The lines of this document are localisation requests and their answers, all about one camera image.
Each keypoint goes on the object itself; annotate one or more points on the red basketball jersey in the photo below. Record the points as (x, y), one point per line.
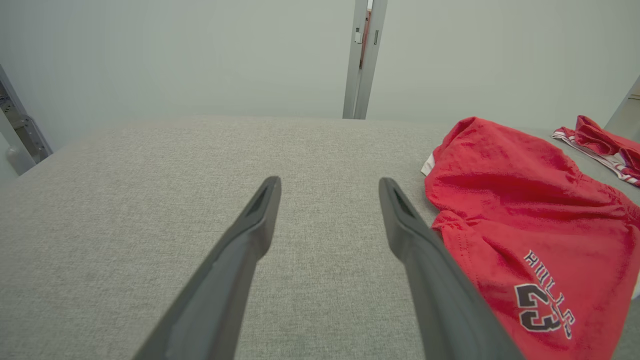
(600, 145)

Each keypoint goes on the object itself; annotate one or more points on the red basketball shorts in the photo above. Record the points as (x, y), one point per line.
(500, 190)

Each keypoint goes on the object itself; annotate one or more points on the grey partition post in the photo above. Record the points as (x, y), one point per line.
(362, 75)
(20, 160)
(625, 117)

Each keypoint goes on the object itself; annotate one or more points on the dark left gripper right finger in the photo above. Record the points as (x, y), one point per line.
(445, 310)

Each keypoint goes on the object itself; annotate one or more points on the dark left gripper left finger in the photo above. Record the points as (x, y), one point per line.
(225, 290)

